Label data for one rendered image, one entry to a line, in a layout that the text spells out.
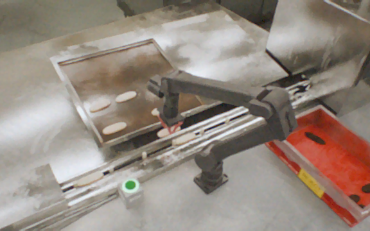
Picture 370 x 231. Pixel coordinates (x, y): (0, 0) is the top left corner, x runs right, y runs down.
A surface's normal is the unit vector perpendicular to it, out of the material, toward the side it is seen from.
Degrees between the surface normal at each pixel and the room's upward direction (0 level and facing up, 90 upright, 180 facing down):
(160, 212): 0
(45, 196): 0
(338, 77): 90
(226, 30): 10
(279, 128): 90
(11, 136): 0
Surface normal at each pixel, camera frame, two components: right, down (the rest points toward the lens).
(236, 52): 0.16, -0.61
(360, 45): -0.84, 0.33
